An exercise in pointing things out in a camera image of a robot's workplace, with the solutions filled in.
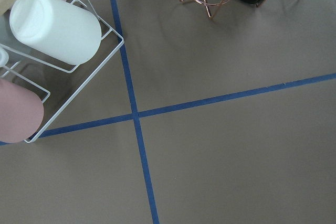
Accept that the white frosted cup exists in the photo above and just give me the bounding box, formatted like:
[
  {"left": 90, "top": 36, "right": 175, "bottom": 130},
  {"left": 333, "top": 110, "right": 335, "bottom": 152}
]
[{"left": 9, "top": 0, "right": 102, "bottom": 65}]

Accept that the white wire cup rack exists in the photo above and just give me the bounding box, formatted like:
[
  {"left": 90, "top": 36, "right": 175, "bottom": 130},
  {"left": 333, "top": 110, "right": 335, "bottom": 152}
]
[{"left": 1, "top": 0, "right": 124, "bottom": 143}]

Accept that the pink cup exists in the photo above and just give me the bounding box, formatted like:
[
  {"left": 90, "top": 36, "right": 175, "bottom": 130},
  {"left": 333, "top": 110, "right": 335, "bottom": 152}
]
[{"left": 1, "top": 79, "right": 44, "bottom": 143}]

